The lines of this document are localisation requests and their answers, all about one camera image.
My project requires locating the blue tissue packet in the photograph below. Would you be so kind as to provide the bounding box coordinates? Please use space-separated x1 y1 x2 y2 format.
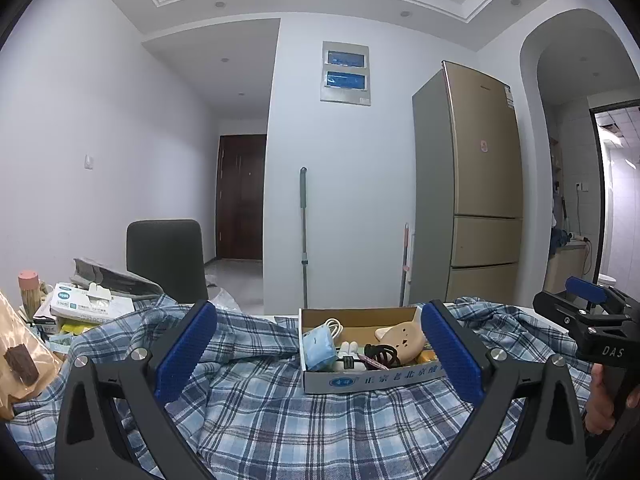
301 324 338 373

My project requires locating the grey folded bag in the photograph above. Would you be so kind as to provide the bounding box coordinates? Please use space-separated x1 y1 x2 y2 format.
70 257 165 301

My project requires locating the grey green mop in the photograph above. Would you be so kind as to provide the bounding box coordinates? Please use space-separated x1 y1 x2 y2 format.
299 166 310 310

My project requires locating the dark brown door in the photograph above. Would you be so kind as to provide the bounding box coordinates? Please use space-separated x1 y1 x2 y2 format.
216 134 267 262

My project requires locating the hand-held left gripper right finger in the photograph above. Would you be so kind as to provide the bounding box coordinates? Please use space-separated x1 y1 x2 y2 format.
420 299 587 480

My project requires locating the white cardboard box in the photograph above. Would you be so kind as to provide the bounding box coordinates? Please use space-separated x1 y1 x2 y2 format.
298 305 448 395

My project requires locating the person's right hand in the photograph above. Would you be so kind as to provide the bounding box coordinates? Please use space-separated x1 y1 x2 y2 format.
584 366 620 436

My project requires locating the blue plaid cloth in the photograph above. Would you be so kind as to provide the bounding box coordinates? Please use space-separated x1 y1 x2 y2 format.
7 292 601 480

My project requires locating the gold refrigerator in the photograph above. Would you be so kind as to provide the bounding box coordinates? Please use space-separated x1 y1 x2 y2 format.
411 60 524 307

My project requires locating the white tissue box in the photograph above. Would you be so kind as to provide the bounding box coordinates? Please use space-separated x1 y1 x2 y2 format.
49 282 136 321

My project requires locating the grey electrical panel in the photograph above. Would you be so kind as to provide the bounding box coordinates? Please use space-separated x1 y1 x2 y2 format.
320 40 372 106

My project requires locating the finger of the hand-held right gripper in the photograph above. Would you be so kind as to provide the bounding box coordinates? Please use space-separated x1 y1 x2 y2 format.
564 275 640 317
532 290 636 342

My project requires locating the dark grey chair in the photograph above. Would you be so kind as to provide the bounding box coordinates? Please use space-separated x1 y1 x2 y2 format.
126 219 210 306

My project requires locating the clear plastic bag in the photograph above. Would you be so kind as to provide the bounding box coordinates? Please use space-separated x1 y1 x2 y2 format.
207 285 243 316

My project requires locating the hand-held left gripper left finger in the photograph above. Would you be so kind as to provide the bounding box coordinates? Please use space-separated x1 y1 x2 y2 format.
54 299 218 480

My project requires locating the dark brown block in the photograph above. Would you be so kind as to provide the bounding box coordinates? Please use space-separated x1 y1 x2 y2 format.
4 344 41 386

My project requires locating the white cable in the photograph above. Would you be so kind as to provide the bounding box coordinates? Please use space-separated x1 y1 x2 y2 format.
322 317 346 346

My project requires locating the toothpick jar, pink lid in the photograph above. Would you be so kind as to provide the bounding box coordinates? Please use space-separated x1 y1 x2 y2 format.
18 271 42 318

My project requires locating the beige cat face case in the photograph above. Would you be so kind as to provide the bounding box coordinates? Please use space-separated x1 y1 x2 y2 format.
375 306 430 363

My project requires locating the pink-handled mop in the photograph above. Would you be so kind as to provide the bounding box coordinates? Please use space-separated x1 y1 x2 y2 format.
400 222 415 307

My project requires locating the beige kitchen cabinet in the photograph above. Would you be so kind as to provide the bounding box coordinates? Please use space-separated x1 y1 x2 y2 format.
545 240 591 293

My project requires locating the yellow packet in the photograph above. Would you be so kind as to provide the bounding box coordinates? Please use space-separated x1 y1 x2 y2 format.
60 322 101 337

